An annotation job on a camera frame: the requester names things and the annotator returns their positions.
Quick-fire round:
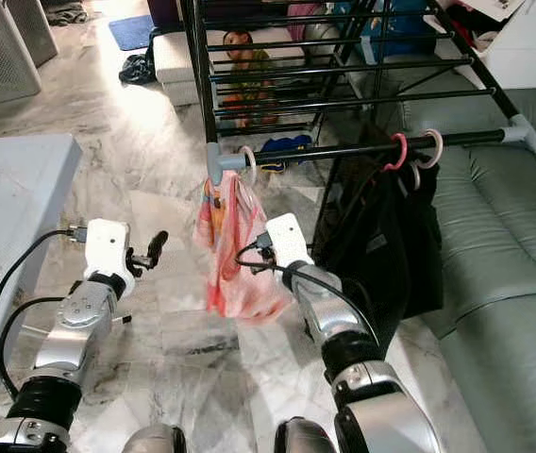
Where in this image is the pale pink clothes hanger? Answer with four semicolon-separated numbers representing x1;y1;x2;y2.
411;128;444;171

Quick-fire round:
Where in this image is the black metal drying rack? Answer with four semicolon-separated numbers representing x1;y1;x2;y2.
181;0;536;185

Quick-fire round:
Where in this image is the blue floor mat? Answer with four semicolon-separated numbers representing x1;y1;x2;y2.
108;13;158;51

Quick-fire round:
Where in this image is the grey-green leather sofa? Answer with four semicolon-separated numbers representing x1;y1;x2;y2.
400;85;536;453

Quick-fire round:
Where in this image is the white side cabinet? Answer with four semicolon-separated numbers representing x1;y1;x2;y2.
447;0;536;91

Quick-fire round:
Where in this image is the red plastic clothes hanger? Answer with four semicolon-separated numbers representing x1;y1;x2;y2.
379;132;410;173

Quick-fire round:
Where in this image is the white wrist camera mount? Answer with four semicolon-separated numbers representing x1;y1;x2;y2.
266;212;314;270
81;219;132;282

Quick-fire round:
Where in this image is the grey grille appliance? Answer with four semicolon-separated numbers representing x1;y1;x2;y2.
13;0;61;67

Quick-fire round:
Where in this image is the grey right robot leg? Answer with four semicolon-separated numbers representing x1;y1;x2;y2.
273;417;340;453

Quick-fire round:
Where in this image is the pink cartoon print garment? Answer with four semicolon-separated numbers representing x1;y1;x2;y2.
194;170;293;327

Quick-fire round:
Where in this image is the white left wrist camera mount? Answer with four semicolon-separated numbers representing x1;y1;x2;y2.
81;219;132;282

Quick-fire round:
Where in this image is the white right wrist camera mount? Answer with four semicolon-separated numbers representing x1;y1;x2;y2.
266;212;314;270

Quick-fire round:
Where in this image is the black cloth heap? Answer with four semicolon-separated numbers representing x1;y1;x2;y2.
119;52;158;86

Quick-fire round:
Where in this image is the black hanging garment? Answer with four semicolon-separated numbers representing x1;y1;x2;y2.
310;142;446;350

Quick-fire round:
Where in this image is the blue hanging garment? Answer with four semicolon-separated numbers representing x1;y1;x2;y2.
362;0;439;58

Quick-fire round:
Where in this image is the blue yellow floor toy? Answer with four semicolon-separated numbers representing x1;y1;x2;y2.
257;134;316;159

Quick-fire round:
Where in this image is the pinkish plastic clothes hanger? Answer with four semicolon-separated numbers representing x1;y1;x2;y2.
236;143;260;186

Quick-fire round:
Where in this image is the light blue plastic table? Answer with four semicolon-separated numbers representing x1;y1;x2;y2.
0;133;83;407

